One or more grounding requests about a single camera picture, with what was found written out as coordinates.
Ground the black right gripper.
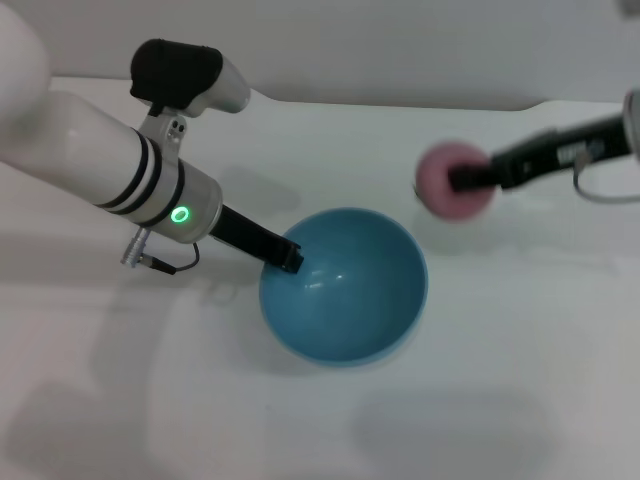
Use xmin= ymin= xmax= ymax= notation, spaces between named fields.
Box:
xmin=449 ymin=111 xmax=632 ymax=194

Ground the right arm connector cable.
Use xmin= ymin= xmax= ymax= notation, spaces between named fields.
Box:
xmin=571 ymin=153 xmax=640 ymax=204

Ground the left arm connector cable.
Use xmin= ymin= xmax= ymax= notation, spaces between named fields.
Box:
xmin=118 ymin=227 xmax=201 ymax=276

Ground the pink toy peach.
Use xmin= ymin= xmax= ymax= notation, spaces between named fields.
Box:
xmin=414 ymin=140 xmax=497 ymax=222

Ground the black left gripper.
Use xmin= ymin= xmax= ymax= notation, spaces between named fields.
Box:
xmin=210 ymin=204 xmax=306 ymax=275

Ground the arm connector cable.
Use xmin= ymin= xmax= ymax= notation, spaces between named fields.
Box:
xmin=571 ymin=153 xmax=640 ymax=204
xmin=118 ymin=227 xmax=201 ymax=276

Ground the blue bowl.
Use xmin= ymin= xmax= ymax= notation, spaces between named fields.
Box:
xmin=258 ymin=207 xmax=430 ymax=364

